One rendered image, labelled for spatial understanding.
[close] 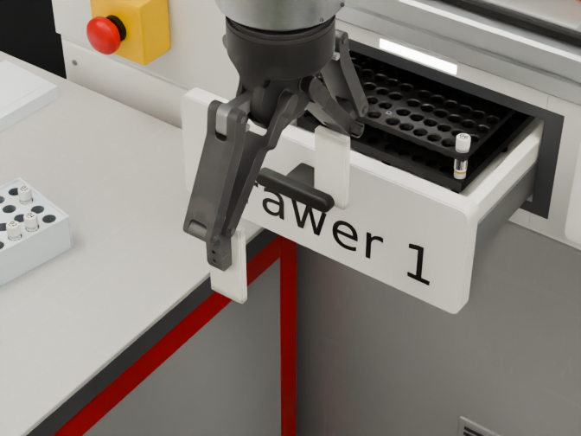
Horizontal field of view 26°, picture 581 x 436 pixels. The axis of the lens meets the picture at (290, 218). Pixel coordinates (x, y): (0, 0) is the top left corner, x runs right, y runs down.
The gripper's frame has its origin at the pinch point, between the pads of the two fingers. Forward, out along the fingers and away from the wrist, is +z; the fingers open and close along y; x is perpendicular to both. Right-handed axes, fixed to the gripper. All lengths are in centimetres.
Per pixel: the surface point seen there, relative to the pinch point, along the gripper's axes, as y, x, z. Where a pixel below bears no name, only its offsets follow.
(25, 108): 14.9, 45.2, 14.1
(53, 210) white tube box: 1.6, 27.9, 11.6
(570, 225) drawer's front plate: 23.2, -14.5, 7.7
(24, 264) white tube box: -3.6, 26.9, 14.0
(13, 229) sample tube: -3.6, 27.7, 10.3
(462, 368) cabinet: 24.9, -5.2, 32.7
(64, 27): 25, 48, 10
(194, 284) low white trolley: 4.2, 13.2, 15.1
